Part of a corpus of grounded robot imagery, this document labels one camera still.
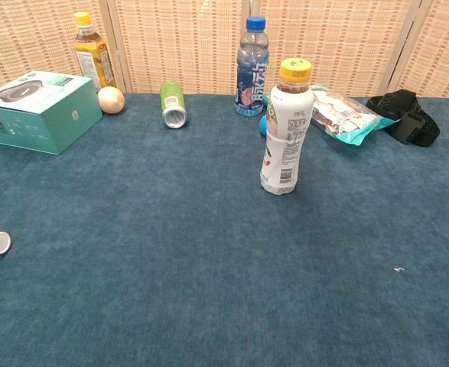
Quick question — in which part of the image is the teal-edged snack bag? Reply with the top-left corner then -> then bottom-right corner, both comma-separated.
310,84 -> 401,147

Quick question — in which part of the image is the teal product box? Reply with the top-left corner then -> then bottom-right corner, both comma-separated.
0,70 -> 103,156

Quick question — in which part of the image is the green drink can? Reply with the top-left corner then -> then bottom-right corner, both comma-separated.
159,80 -> 189,129

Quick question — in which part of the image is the yellow-capped tea bottle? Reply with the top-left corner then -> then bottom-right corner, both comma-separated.
73,11 -> 117,91

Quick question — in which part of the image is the black strap brace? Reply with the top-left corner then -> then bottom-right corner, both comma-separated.
365,89 -> 441,148

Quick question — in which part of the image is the blue felt table mat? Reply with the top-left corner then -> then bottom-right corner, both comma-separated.
0,90 -> 449,367

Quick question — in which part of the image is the bamboo folding screen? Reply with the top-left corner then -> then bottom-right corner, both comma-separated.
0,0 -> 449,99

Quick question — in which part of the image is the white yellow-capped drink bottle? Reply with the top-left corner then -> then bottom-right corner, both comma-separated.
259,57 -> 316,196

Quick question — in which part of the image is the blue-capped water bottle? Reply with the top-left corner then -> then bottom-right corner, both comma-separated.
234,15 -> 270,116

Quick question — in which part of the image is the onion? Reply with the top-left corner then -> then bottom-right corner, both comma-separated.
97,86 -> 126,115

